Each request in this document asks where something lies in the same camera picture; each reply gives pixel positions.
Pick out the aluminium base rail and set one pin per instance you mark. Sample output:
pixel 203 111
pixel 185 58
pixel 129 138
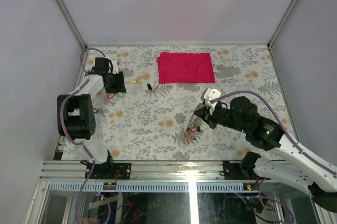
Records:
pixel 142 171

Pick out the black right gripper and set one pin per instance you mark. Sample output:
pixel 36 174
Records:
pixel 204 113

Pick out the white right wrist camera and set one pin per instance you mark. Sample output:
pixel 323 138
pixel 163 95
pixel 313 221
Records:
pixel 210 96

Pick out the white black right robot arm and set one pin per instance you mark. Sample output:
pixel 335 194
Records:
pixel 308 173

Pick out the grey disc with key rings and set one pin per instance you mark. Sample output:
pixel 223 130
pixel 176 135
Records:
pixel 192 130

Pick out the red folded cloth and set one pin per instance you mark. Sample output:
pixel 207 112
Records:
pixel 185 68

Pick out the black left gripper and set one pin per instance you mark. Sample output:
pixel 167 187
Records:
pixel 119 87

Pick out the white slotted cable duct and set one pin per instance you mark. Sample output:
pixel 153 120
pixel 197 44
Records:
pixel 91 186

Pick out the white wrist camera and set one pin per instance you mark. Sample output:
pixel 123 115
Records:
pixel 210 96
pixel 114 66

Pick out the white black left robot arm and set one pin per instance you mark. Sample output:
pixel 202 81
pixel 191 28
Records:
pixel 76 117

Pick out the yellow tag key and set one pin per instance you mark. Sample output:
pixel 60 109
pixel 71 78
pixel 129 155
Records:
pixel 136 81

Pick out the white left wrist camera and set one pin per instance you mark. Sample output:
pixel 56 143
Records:
pixel 114 66

